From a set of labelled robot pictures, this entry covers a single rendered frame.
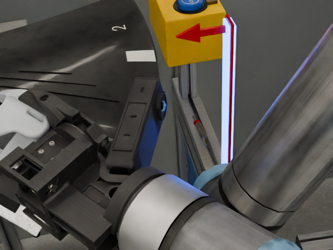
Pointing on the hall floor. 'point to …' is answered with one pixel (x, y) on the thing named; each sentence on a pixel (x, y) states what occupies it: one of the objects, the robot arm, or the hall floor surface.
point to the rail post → (181, 156)
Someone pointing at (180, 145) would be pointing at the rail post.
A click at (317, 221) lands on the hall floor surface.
